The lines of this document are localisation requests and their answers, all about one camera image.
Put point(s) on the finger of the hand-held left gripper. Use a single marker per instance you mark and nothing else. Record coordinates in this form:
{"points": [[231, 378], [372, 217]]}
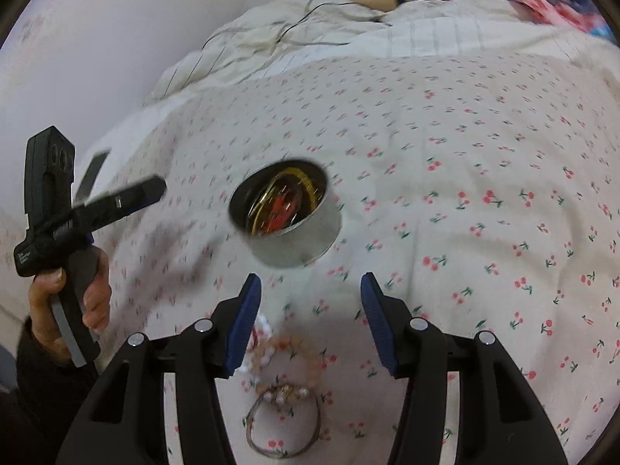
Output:
{"points": [[126, 198]]}

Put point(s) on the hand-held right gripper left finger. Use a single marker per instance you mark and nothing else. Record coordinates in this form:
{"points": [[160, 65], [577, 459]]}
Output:
{"points": [[242, 329]]}

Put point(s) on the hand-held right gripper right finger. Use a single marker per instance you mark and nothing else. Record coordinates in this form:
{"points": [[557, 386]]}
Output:
{"points": [[380, 329]]}

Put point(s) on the round metal tin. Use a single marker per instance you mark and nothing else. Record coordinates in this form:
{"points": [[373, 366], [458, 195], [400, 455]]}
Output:
{"points": [[295, 247]]}

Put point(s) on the thin silver bangle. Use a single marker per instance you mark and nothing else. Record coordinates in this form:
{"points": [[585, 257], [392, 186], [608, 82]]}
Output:
{"points": [[283, 453]]}

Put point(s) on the person's left forearm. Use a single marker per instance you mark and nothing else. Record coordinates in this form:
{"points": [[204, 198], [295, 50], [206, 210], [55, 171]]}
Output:
{"points": [[38, 387]]}

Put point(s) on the person's left hand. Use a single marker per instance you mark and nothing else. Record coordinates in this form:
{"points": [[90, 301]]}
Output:
{"points": [[97, 295]]}

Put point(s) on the smartphone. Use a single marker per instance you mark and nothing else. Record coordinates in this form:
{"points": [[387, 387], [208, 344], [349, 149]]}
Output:
{"points": [[92, 174]]}

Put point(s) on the cherry print bedsheet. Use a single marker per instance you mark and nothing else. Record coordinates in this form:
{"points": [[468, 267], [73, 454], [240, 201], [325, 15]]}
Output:
{"points": [[436, 203]]}

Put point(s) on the striped white duvet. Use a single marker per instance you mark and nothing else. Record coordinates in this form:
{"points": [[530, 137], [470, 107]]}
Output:
{"points": [[436, 34]]}

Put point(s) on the tan striped pillow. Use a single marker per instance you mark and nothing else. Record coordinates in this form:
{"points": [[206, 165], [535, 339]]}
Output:
{"points": [[387, 0]]}

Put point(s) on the pink cloth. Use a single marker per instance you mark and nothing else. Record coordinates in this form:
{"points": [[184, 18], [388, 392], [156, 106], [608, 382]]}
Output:
{"points": [[547, 5]]}

